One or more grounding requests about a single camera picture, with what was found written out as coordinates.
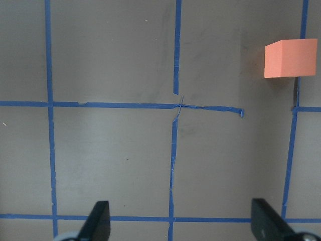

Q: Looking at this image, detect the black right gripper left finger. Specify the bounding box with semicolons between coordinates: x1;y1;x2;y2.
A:
76;201;111;241

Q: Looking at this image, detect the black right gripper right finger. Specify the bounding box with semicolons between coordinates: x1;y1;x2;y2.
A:
251;198;301;241

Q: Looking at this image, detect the orange foam block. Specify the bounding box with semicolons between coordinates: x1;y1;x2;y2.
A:
264;39;318;78

